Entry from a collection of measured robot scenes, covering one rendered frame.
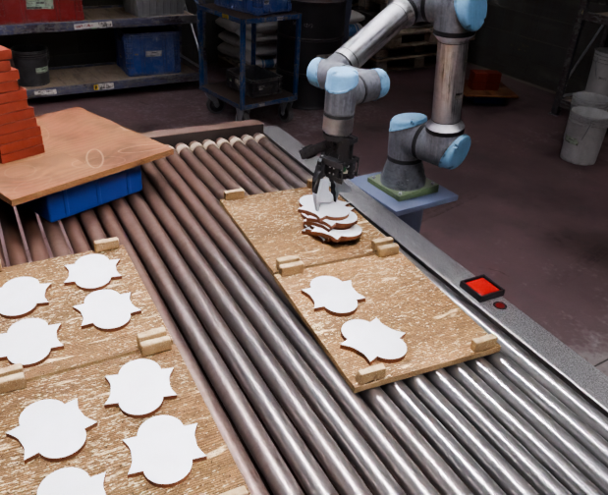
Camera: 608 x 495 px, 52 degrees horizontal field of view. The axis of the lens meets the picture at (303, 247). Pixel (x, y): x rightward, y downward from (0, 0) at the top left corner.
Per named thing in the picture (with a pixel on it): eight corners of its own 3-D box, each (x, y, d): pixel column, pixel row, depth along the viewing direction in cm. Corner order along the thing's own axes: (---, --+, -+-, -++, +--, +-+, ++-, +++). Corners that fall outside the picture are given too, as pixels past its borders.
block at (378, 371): (381, 372, 122) (383, 361, 121) (386, 378, 121) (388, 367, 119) (355, 379, 120) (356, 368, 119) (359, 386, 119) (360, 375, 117)
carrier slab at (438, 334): (398, 254, 164) (399, 249, 163) (499, 352, 132) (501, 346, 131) (273, 279, 151) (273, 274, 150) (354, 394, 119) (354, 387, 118)
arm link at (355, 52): (410, -34, 179) (299, 60, 161) (442, -30, 173) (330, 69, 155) (414, 3, 188) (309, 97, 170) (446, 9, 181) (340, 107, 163)
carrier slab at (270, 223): (326, 188, 196) (326, 183, 196) (396, 252, 165) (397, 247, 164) (219, 203, 183) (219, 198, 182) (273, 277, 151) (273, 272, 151)
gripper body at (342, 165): (340, 187, 156) (345, 141, 149) (312, 177, 160) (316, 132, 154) (358, 178, 161) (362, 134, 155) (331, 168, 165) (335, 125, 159)
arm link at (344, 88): (368, 70, 147) (344, 76, 142) (362, 115, 153) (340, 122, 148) (343, 63, 152) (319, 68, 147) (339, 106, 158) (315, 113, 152)
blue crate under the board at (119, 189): (86, 159, 204) (82, 131, 199) (145, 191, 187) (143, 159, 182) (-7, 188, 183) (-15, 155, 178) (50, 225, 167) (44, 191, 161)
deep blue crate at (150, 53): (168, 62, 601) (166, 21, 582) (182, 73, 571) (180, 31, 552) (115, 65, 579) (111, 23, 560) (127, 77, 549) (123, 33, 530)
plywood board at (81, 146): (79, 111, 213) (78, 106, 213) (174, 154, 187) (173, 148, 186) (-77, 148, 180) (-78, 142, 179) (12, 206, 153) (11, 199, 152)
